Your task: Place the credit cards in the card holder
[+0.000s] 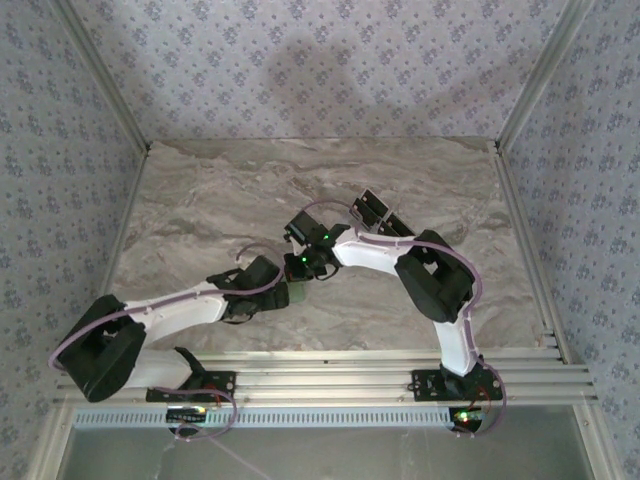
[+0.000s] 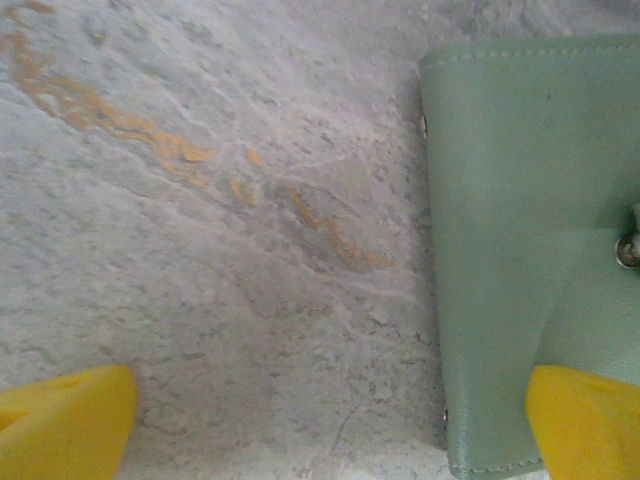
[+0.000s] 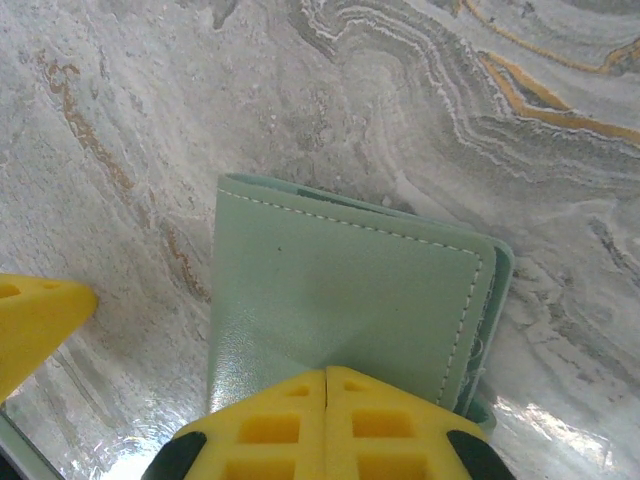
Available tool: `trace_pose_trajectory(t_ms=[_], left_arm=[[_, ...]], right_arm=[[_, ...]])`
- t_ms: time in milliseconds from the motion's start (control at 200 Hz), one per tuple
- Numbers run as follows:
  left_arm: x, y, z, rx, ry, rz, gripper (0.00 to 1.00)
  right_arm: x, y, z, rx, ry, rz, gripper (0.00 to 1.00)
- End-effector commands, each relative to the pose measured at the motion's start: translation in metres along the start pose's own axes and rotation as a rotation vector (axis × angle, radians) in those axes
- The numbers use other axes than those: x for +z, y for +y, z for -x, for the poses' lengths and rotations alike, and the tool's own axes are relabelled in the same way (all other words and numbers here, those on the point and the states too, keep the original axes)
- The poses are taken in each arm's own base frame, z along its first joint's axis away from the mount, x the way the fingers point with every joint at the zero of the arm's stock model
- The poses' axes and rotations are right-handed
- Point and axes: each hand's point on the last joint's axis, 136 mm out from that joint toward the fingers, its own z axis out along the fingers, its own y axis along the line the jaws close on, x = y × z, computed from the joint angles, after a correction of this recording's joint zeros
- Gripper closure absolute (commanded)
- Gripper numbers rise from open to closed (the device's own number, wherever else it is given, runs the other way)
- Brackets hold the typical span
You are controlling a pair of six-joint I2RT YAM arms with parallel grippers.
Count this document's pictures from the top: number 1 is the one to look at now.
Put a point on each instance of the green card holder wallet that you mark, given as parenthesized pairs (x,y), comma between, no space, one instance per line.
(300,294)

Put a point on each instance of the black tiered card stand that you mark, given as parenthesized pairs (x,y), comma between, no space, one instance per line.
(385,216)

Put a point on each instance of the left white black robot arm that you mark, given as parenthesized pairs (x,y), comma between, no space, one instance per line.
(175,305)

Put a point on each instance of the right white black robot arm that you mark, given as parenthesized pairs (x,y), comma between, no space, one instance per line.
(370,252)

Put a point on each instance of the small black circuit board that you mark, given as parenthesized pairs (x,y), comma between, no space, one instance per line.
(467,417)
(185,415)

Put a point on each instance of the grey metal lower panel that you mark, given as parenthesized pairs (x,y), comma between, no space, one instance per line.
(350,455)

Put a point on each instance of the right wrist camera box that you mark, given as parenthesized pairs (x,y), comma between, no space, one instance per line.
(302,227)

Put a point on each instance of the long aluminium extrusion rail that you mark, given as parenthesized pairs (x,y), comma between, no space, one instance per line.
(325,380)

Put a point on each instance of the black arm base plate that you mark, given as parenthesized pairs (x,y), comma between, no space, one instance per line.
(229,385)
(422,385)

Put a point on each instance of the aluminium table side rail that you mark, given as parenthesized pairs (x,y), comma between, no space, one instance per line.
(122,225)
(524,220)

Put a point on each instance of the short aluminium frame leg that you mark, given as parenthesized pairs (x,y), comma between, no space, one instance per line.
(50,445)
(595,445)

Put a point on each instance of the slanted aluminium frame post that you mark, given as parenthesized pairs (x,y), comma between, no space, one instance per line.
(544,75)
(104,75)

